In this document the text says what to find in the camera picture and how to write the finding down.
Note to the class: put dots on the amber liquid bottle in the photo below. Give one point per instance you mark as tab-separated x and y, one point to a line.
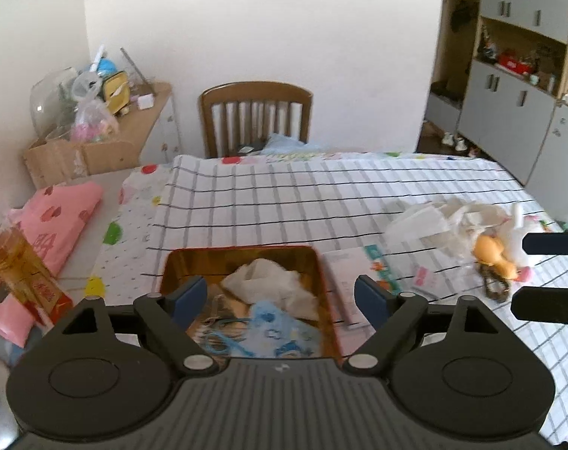
28	278

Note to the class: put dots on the pink folded cloth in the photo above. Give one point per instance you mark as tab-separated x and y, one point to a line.
52	221

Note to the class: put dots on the blue child face mask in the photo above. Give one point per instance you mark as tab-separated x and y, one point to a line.
265	332

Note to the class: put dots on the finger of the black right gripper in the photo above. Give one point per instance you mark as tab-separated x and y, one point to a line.
542	243
543	305

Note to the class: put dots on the clear plastic bag with toys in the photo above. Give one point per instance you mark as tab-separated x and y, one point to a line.
93	122

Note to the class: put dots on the brown hair scrunchie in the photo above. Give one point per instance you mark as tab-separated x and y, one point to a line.
495	287

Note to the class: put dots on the white checkered tablecloth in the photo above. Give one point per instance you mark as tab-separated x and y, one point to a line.
328	201

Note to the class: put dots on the brown wooden chair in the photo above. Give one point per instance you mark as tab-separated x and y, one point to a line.
246	113

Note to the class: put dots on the pink white sachet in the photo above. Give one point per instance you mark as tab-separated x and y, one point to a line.
425	281

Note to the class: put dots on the white teal tissue pack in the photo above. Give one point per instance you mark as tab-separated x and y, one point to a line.
346	265

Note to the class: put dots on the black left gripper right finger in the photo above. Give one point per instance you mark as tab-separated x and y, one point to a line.
456	369

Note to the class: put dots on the red metal tin box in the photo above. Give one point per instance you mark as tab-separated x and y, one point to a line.
214	264

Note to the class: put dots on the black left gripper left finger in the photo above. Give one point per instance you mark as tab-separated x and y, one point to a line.
103	371

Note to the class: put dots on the white translucent plastic bag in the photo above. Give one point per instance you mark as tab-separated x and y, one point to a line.
419	221

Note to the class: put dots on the glass fish bowl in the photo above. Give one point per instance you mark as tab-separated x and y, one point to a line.
51	102

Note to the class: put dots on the cardboard box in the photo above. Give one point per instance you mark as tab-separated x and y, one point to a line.
59	161

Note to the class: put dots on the wooden side cabinet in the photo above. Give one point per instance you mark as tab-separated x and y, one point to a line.
153	132

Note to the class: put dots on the grey wooden wall cabinet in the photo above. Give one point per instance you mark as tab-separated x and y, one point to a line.
500	87

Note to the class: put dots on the white crumpled cloth in tin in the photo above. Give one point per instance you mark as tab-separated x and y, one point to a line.
264	280

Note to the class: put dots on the orange plush toy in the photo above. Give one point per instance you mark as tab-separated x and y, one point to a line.
489	251

